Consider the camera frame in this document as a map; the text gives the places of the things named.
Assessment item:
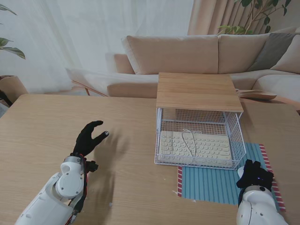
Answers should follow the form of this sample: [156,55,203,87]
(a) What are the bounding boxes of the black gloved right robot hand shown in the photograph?
[236,159,274,189]

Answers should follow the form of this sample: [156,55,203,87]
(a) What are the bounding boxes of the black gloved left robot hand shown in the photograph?
[70,120,110,158]

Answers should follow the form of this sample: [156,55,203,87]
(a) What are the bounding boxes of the white wire drawer basket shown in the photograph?
[154,109,247,171]

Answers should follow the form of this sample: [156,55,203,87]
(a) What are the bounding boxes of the blue striped mouse pad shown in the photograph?
[176,142,286,211]

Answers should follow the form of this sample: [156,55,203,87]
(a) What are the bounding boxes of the cream round-key keyboard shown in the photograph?
[158,130,233,165]

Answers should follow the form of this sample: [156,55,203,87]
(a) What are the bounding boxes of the white lounge chair wooden legs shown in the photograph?
[65,67,111,97]

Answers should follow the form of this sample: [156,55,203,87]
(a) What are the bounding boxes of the shallow wooden tray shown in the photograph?
[235,89,278,101]

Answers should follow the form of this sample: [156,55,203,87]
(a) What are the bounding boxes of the black stand piece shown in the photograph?
[0,90,13,108]

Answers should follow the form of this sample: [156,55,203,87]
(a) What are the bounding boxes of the beige woven planter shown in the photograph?
[0,75,29,99]

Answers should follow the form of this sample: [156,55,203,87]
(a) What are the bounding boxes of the white sheer curtain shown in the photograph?
[0,0,195,94]

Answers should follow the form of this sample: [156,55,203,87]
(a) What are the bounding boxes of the broad-leaf green plant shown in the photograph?
[0,4,26,60]

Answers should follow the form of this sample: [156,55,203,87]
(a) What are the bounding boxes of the cream sofa cushion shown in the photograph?
[270,35,300,75]

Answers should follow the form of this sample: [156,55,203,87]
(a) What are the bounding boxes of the grey sofa cushion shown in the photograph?
[249,32,296,72]

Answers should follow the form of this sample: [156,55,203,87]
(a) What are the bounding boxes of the beige sectional sofa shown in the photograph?
[106,27,300,104]

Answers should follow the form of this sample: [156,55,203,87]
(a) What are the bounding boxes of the tall green leafy plant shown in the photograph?
[217,0,293,36]

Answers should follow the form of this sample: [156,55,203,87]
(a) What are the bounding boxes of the beige pleated curtain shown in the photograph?
[187,0,300,36]

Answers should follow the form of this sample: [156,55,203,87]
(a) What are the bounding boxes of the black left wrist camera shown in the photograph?
[85,160,99,173]

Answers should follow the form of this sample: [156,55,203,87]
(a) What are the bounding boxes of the black red left arm cable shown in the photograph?
[67,154,89,223]

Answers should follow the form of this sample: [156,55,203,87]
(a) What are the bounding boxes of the thin white cable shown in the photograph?
[180,128,203,163]

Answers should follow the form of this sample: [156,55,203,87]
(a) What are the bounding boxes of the wood top wire organizer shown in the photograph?
[156,72,244,139]

